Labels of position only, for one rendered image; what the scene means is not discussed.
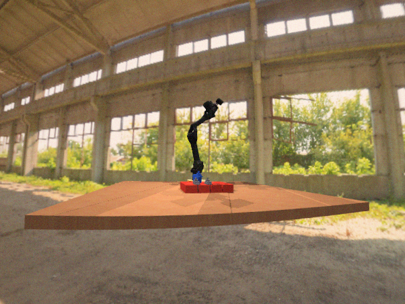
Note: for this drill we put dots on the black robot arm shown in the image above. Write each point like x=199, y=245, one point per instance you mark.
x=192, y=135

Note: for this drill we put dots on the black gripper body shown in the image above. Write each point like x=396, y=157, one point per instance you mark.
x=218, y=102

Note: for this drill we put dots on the red flat deck panel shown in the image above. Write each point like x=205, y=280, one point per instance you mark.
x=196, y=187

